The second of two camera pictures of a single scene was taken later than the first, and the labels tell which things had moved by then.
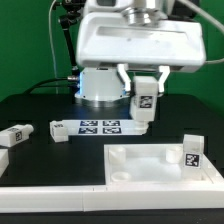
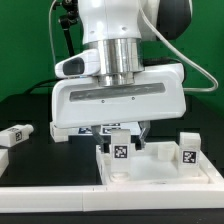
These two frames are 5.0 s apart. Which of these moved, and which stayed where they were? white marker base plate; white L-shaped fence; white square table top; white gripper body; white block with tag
Moved: white gripper body; white square table top
Stayed: white block with tag; white L-shaped fence; white marker base plate
